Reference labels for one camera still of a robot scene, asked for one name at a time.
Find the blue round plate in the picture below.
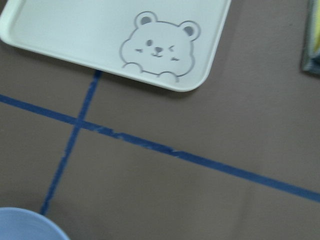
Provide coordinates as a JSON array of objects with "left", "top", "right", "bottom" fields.
[{"left": 0, "top": 207, "right": 69, "bottom": 240}]

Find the cream bear tray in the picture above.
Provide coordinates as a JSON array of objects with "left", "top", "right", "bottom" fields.
[{"left": 0, "top": 0, "right": 231, "bottom": 92}]

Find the grey folded cloth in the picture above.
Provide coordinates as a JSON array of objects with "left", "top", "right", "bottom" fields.
[{"left": 301, "top": 0, "right": 320, "bottom": 76}]

